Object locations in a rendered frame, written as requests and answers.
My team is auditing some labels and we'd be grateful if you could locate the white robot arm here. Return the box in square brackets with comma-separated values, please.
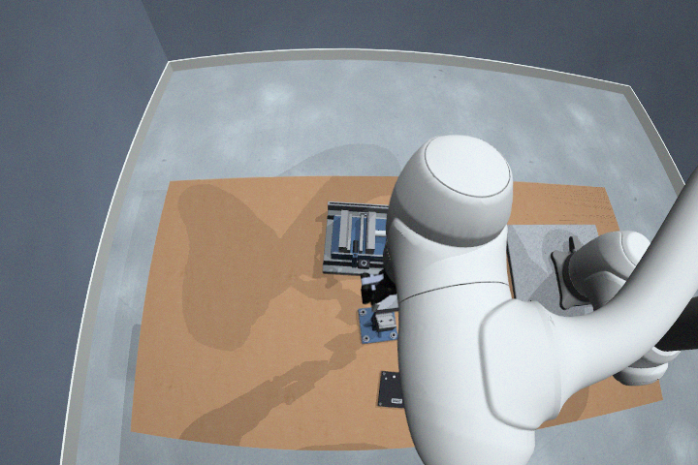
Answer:
[383, 135, 698, 465]

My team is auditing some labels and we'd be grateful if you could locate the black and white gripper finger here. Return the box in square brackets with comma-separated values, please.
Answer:
[361, 272, 397, 312]

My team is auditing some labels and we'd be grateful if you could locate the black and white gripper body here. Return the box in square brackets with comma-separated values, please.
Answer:
[378, 268, 397, 291]

